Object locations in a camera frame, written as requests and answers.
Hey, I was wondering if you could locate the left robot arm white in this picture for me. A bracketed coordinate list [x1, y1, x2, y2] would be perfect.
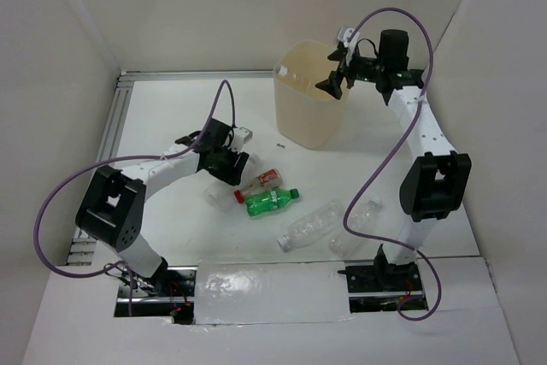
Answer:
[75, 119, 253, 296]

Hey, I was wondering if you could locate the beige plastic bin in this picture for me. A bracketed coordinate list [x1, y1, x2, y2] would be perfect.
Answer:
[273, 40, 349, 150]

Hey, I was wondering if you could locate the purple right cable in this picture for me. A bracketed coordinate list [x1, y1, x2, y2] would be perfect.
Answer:
[344, 7, 443, 321]

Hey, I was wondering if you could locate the red cap label bottle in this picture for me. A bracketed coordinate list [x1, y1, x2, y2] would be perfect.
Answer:
[233, 168, 283, 203]

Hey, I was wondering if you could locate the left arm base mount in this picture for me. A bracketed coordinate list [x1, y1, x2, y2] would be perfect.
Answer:
[107, 266, 197, 326]

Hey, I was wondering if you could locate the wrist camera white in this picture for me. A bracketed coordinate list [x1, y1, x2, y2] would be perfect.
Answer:
[337, 26, 360, 66]
[230, 127, 253, 151]

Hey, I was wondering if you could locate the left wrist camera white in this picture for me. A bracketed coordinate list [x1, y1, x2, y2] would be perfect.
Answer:
[230, 127, 253, 151]

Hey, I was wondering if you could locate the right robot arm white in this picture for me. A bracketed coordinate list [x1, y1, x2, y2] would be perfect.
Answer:
[316, 27, 472, 290]

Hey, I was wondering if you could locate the purple cable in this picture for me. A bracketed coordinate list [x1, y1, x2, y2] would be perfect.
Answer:
[344, 7, 443, 321]
[32, 79, 237, 319]

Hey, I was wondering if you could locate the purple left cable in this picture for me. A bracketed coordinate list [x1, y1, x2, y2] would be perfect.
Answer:
[32, 79, 237, 319]

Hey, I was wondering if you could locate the clear bottle blue-white cap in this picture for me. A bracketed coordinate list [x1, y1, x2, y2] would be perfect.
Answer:
[328, 197, 383, 260]

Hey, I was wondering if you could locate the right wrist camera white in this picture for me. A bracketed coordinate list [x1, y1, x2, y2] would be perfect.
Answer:
[337, 26, 360, 66]

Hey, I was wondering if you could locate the green plastic bottle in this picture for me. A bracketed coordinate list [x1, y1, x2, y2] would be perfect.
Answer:
[244, 188, 300, 217]

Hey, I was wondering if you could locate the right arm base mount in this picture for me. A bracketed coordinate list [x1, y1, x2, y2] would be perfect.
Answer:
[338, 245, 428, 314]

